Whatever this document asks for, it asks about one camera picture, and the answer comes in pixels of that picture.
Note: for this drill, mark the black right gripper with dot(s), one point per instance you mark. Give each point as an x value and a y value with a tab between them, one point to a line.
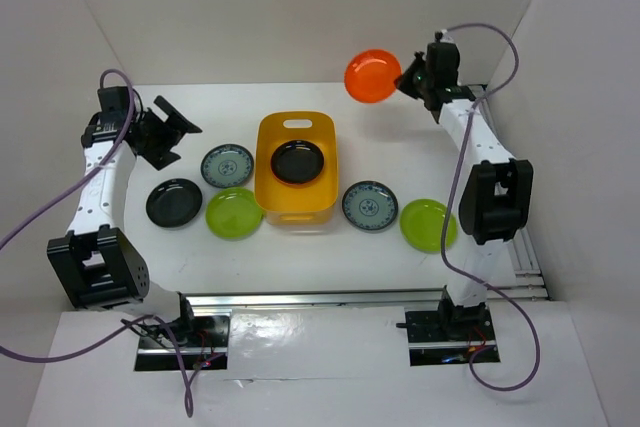
403	82

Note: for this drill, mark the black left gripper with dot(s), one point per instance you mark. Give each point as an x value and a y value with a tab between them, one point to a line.
159	156

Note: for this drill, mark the orange plate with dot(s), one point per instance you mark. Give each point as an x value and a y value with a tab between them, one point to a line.
370	76

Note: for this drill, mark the black plate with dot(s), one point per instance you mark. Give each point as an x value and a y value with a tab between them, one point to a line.
297	162
174	203

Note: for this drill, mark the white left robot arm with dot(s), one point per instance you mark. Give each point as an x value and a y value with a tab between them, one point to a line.
98	266

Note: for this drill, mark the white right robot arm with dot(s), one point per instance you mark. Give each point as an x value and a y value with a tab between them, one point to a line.
493	189

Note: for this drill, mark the yellow plastic bin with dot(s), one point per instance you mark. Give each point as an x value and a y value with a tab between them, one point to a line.
310	203

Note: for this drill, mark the blue floral plate left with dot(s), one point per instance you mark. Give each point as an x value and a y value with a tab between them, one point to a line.
227	166

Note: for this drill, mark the blue floral plate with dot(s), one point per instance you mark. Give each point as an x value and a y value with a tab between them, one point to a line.
227	166
370	206

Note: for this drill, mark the green plate left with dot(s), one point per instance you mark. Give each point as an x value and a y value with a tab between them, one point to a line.
233	214

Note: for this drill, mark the green plate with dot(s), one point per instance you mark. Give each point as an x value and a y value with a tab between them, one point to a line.
422	223
233	214

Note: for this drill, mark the blue floral plate right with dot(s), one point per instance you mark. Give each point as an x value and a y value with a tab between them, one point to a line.
370	206

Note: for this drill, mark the green plate right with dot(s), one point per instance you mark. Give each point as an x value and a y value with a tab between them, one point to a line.
422	223

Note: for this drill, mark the aluminium rail front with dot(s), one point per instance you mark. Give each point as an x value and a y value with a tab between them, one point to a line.
203	302

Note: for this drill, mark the aluminium rail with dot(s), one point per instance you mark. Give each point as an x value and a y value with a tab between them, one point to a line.
513	261
203	302

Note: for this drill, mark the aluminium rail right side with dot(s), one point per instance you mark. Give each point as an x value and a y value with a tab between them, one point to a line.
513	261

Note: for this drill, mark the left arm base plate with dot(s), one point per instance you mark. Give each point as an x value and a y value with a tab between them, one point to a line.
204	346

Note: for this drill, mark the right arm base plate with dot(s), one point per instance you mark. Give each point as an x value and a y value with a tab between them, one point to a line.
429	344

